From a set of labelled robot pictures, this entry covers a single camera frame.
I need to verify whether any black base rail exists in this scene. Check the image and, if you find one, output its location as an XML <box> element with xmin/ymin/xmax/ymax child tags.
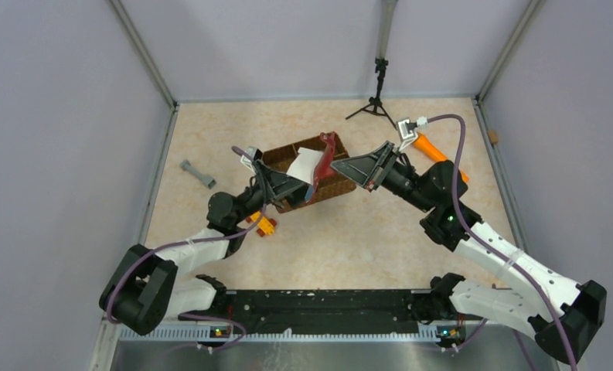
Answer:
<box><xmin>182</xmin><ymin>289</ymin><xmax>466</xmax><ymax>343</ymax></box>

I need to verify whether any red leather card holder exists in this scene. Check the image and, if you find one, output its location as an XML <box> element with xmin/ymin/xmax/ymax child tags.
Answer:
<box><xmin>307</xmin><ymin>131</ymin><xmax>337</xmax><ymax>204</ymax></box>

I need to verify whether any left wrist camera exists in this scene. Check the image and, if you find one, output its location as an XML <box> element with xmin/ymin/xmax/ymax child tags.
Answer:
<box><xmin>240</xmin><ymin>146</ymin><xmax>263</xmax><ymax>173</ymax></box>

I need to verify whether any black tripod stand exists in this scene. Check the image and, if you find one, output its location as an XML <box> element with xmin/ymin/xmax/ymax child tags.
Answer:
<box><xmin>345</xmin><ymin>58</ymin><xmax>397</xmax><ymax>130</ymax></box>

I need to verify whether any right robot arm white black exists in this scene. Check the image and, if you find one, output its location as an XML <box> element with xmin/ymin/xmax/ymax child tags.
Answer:
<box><xmin>331</xmin><ymin>142</ymin><xmax>607</xmax><ymax>366</ymax></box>

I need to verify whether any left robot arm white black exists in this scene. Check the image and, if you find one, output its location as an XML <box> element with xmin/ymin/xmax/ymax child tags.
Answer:
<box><xmin>99</xmin><ymin>161</ymin><xmax>314</xmax><ymax>335</ymax></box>

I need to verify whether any white card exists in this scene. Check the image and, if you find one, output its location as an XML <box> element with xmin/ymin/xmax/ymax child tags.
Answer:
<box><xmin>286</xmin><ymin>147</ymin><xmax>323</xmax><ymax>185</ymax></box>

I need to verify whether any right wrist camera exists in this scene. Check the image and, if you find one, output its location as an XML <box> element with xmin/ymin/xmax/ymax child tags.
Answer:
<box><xmin>397</xmin><ymin>116</ymin><xmax>428</xmax><ymax>153</ymax></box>

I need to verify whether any orange toy car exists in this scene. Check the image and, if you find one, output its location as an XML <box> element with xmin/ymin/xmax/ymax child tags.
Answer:
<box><xmin>245</xmin><ymin>212</ymin><xmax>278</xmax><ymax>237</ymax></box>

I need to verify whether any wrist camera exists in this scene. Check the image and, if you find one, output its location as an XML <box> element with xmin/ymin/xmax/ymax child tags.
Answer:
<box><xmin>397</xmin><ymin>116</ymin><xmax>428</xmax><ymax>153</ymax></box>
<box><xmin>240</xmin><ymin>146</ymin><xmax>263</xmax><ymax>173</ymax></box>

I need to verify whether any brown wicker divided basket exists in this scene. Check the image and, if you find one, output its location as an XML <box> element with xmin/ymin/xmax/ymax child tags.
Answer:
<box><xmin>262</xmin><ymin>131</ymin><xmax>356</xmax><ymax>213</ymax></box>

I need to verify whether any small brown wall block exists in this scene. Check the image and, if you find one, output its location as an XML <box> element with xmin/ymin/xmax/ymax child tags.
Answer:
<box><xmin>487</xmin><ymin>129</ymin><xmax>499</xmax><ymax>145</ymax></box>

